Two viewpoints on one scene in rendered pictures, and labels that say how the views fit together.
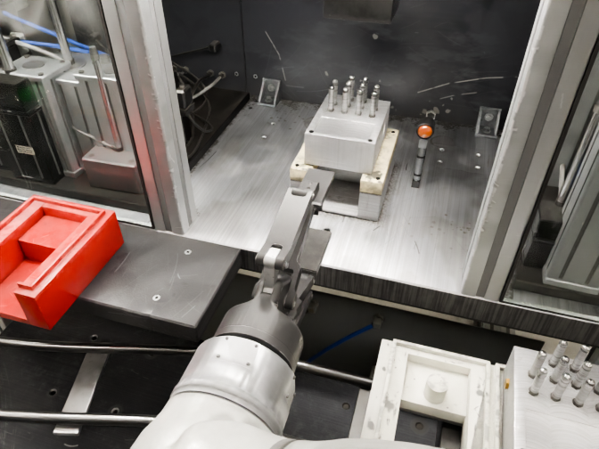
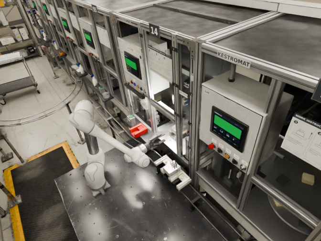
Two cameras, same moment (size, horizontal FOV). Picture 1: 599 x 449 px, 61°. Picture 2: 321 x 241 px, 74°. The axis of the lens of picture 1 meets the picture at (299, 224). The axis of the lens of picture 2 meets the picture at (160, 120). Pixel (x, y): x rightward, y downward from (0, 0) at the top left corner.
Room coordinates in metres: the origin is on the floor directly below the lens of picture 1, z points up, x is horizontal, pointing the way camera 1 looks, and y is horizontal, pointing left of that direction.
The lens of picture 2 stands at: (-0.70, -1.00, 2.46)
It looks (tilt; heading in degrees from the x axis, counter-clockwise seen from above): 39 degrees down; 41
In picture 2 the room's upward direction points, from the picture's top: 6 degrees counter-clockwise
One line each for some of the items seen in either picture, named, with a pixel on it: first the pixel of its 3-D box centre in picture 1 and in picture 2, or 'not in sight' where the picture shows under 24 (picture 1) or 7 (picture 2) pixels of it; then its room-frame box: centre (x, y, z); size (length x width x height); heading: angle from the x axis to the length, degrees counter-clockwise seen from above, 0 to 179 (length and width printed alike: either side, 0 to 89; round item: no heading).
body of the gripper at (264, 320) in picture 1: (267, 322); (149, 145); (0.30, 0.03, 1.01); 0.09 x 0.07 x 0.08; 163
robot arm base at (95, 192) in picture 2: not in sight; (99, 185); (-0.18, 0.32, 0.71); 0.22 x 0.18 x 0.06; 73
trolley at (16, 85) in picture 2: not in sight; (10, 76); (0.62, 4.32, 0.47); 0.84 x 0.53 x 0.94; 157
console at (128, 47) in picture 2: not in sight; (143, 63); (0.70, 0.35, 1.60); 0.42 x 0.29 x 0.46; 73
